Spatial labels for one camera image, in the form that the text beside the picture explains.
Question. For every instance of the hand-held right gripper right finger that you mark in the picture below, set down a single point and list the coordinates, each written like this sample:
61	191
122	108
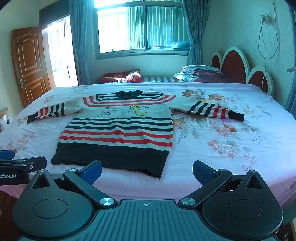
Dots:
203	172

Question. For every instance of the tied blue curtain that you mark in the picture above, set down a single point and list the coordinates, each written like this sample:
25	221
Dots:
195	32

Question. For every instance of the red and white headboard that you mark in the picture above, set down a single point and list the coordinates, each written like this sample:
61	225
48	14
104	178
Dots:
233	67

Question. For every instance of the long blue curtain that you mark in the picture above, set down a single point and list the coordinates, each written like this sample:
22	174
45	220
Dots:
81	46

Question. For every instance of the red pillow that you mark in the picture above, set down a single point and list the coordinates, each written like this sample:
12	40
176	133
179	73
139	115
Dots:
115	77

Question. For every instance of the striped mattress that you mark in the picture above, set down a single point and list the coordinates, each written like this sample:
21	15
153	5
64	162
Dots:
159	79

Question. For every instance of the striped knit sweater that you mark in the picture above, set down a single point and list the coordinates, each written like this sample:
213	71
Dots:
120	129

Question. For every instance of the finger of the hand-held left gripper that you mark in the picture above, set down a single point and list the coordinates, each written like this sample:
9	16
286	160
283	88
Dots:
8	154
34	161

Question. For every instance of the brown wooden door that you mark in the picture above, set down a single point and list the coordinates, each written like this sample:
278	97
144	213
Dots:
30	64

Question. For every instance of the stack of folded blankets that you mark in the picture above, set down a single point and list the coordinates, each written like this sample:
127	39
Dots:
201	73

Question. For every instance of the blue cushion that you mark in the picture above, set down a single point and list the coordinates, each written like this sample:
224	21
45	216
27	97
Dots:
180	44

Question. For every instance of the bed with floral sheet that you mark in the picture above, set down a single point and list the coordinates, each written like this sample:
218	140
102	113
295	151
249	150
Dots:
231	143

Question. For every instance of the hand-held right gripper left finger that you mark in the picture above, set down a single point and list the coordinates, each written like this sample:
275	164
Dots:
91	172

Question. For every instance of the wall socket with charger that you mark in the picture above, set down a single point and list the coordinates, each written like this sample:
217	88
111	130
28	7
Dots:
267	18

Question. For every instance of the sliding glass window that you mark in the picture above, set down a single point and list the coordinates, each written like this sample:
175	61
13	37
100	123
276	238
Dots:
143	25

